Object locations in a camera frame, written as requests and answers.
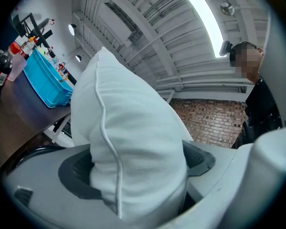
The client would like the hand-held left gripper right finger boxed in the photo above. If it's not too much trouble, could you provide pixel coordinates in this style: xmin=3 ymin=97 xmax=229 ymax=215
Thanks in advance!
xmin=162 ymin=139 xmax=244 ymax=229

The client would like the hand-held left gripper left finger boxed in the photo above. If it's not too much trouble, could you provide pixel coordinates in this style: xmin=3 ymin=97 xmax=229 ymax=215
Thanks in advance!
xmin=4 ymin=143 xmax=125 ymax=229

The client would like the white cushion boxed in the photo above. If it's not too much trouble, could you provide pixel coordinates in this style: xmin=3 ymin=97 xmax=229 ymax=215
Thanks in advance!
xmin=70 ymin=46 xmax=194 ymax=224

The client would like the black metal stand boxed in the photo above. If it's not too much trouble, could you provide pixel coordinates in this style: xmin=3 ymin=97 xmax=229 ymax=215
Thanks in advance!
xmin=13 ymin=12 xmax=77 ymax=85

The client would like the white table leg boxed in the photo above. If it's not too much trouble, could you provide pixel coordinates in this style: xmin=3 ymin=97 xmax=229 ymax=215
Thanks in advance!
xmin=43 ymin=115 xmax=72 ymax=144

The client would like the person's black jacket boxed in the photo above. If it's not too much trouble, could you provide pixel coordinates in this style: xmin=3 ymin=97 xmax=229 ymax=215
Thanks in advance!
xmin=231 ymin=76 xmax=283 ymax=149

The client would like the blue plastic crate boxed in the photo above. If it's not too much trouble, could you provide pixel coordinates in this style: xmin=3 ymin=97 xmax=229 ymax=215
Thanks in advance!
xmin=23 ymin=48 xmax=74 ymax=109

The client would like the group of small bottles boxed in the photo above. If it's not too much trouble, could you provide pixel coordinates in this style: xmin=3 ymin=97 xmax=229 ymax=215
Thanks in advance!
xmin=50 ymin=53 xmax=70 ymax=81

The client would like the person's head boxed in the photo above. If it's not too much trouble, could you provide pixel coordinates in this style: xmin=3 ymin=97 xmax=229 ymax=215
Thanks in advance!
xmin=228 ymin=41 xmax=265 ymax=83

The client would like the translucent pink cup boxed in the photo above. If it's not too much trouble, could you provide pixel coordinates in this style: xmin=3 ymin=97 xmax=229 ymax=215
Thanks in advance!
xmin=7 ymin=54 xmax=28 ymax=82

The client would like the orange-capped bottle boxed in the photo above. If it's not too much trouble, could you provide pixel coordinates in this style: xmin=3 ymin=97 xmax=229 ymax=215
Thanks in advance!
xmin=9 ymin=41 xmax=21 ymax=56

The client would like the long ceiling light strip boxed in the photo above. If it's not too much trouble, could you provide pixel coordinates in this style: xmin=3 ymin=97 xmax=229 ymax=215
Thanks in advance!
xmin=177 ymin=0 xmax=226 ymax=59

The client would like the ceiling fan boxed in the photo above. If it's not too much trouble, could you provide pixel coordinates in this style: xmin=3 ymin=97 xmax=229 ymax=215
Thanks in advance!
xmin=220 ymin=1 xmax=235 ymax=17

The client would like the head-worn camera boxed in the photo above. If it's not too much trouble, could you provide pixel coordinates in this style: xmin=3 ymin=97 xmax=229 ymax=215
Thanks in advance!
xmin=219 ymin=40 xmax=234 ymax=57

